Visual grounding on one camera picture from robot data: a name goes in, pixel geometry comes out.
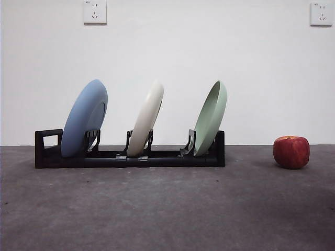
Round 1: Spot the pale yellow plate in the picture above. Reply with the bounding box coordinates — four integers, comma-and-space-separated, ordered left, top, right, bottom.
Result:
126, 79, 165, 157

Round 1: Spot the white wall socket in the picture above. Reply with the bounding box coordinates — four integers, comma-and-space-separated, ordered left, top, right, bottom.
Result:
310, 2, 333, 26
83, 0, 107, 26

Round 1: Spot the red apple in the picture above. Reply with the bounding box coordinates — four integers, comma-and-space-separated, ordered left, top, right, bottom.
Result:
273, 135, 310, 169

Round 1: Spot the blue plate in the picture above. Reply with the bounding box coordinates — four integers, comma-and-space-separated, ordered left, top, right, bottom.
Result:
61, 79, 109, 158

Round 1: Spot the green plate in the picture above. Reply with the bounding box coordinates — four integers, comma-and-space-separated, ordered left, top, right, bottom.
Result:
193, 80, 228, 157

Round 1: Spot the black plate rack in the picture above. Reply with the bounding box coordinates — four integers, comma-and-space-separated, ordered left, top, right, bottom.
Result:
35, 128, 226, 169

